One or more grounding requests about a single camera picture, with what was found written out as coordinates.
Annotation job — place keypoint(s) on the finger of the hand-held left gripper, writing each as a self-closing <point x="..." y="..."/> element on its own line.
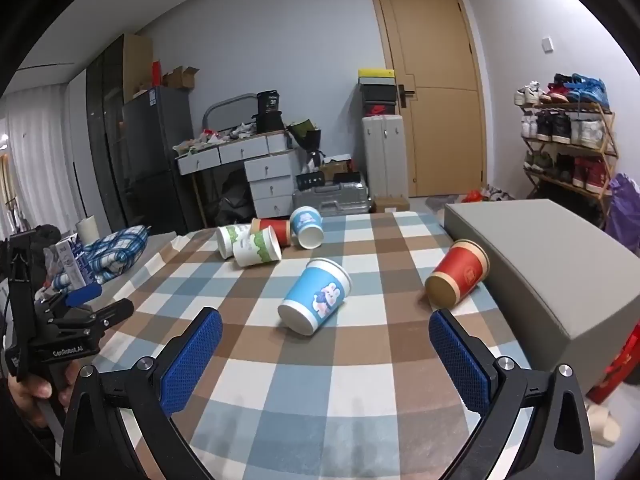
<point x="112" y="311"/>
<point x="82" y="294"/>

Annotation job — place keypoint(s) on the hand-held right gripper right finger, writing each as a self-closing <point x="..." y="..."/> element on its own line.
<point x="457" y="360"/>

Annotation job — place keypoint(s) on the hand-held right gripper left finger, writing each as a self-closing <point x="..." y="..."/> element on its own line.
<point x="192" y="360"/>

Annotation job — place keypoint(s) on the blue rabbit print paper cup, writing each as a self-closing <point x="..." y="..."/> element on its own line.
<point x="320" y="290"/>
<point x="305" y="220"/>

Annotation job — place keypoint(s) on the red paper cup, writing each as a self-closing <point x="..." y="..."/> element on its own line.
<point x="462" y="265"/>
<point x="275" y="227"/>

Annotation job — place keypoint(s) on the white green paper cup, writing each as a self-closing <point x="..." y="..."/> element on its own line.
<point x="255" y="250"/>
<point x="227" y="237"/>

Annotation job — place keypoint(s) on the person's left hand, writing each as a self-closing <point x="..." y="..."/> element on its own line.
<point x="32" y="400"/>

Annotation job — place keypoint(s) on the white purple carton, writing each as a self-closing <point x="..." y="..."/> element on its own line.
<point x="70" y="262"/>

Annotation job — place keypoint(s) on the blue plaid cloth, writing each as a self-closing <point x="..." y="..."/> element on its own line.
<point x="117" y="250"/>

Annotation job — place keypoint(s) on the white paper roll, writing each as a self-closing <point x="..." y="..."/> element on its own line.
<point x="89" y="230"/>

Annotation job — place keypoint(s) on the checkered tablecloth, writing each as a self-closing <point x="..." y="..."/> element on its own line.
<point x="300" y="385"/>

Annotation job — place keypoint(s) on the grey cardboard box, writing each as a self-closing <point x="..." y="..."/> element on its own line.
<point x="550" y="280"/>

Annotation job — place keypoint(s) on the white curtain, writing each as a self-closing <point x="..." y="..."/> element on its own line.
<point x="35" y="160"/>

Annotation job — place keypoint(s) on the tall black cabinet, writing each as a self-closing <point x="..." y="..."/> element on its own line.
<point x="105" y="135"/>

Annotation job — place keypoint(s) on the black refrigerator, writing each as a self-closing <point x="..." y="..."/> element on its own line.
<point x="155" y="150"/>

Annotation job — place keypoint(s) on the black bag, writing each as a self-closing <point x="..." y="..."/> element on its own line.
<point x="232" y="200"/>

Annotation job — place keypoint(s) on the red plastic bag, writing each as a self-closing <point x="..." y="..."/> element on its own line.
<point x="472" y="196"/>

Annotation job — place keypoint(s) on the flat cardboard box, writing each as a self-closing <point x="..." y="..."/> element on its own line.
<point x="391" y="204"/>

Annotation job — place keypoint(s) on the white drawer unit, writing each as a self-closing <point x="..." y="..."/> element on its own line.
<point x="267" y="175"/>

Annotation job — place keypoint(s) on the silver suitcase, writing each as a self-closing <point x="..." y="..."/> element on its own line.
<point x="330" y="200"/>

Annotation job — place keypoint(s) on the white storage cabinet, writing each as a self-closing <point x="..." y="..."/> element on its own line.
<point x="382" y="155"/>

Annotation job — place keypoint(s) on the purple plastic bag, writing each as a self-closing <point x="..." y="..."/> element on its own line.
<point x="622" y="210"/>

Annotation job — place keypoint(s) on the wooden door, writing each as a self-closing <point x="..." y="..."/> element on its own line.
<point x="430" y="135"/>

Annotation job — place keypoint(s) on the small red box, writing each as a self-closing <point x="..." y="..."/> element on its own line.
<point x="156" y="75"/>

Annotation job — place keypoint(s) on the tall cardboard box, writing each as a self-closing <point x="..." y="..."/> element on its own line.
<point x="137" y="65"/>

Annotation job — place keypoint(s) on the open cardboard box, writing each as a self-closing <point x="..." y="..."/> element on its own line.
<point x="180" y="79"/>

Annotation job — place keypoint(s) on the wooden shoe rack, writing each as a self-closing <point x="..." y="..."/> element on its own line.
<point x="607" y="165"/>

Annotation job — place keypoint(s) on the black wrapped bouquet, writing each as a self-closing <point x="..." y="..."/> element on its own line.
<point x="305" y="135"/>

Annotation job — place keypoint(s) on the shoe rack with shoes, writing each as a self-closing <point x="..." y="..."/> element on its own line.
<point x="560" y="127"/>

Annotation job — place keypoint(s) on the black appliance box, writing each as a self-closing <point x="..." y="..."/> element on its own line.
<point x="267" y="105"/>

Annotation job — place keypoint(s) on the black red shoe box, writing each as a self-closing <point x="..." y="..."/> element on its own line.
<point x="379" y="109"/>

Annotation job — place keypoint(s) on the yellow lid shoe box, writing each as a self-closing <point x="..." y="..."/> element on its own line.
<point x="376" y="74"/>

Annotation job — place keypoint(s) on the grey metal frame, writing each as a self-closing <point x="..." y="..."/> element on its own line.
<point x="225" y="107"/>

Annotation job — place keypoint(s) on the white light switch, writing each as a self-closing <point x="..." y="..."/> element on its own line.
<point x="547" y="44"/>

